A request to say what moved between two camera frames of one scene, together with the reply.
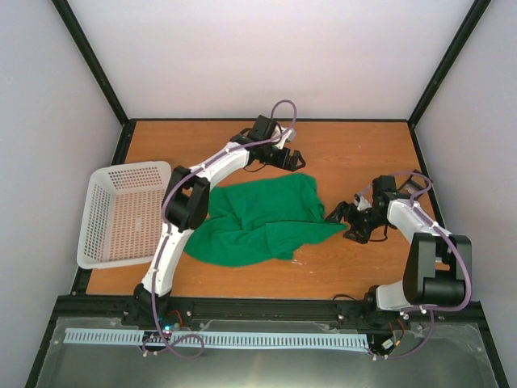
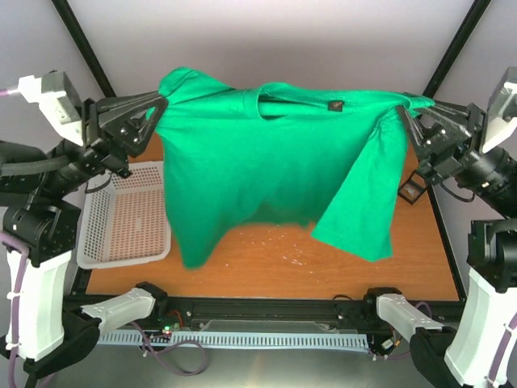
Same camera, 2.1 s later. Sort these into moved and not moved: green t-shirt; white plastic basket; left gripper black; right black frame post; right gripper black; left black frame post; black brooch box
Moved: right gripper black; green t-shirt; left gripper black
Not moved: black brooch box; right black frame post; left black frame post; white plastic basket
